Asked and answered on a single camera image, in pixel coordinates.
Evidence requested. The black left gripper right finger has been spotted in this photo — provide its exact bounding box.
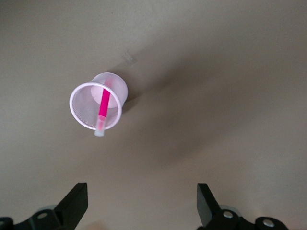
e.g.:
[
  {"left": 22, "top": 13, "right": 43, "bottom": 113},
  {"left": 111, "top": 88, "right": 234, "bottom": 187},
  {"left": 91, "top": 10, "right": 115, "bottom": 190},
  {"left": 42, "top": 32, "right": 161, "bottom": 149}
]
[{"left": 196, "top": 183, "right": 288, "bottom": 230}]

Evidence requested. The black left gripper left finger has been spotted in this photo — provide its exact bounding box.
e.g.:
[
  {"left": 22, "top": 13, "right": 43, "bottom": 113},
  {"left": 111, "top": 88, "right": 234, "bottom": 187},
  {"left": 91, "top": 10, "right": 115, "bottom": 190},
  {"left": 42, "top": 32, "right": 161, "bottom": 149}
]
[{"left": 0, "top": 182, "right": 88, "bottom": 230}]

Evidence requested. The pink marker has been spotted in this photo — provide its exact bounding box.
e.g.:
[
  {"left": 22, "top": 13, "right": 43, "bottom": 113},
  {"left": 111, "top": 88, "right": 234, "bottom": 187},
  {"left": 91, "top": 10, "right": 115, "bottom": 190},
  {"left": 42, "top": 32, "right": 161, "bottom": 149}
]
[{"left": 94, "top": 80, "right": 114, "bottom": 138}]

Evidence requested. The pink mesh cup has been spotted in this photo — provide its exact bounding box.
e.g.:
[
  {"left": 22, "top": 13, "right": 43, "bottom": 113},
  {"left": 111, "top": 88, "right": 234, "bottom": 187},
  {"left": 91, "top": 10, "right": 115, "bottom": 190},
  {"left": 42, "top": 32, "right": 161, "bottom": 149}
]
[{"left": 69, "top": 71, "right": 129, "bottom": 132}]

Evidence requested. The clear tape piece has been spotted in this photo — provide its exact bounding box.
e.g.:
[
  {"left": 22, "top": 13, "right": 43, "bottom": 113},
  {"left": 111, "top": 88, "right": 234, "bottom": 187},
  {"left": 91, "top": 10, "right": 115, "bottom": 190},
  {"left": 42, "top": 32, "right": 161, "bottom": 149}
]
[{"left": 120, "top": 50, "right": 134, "bottom": 66}]

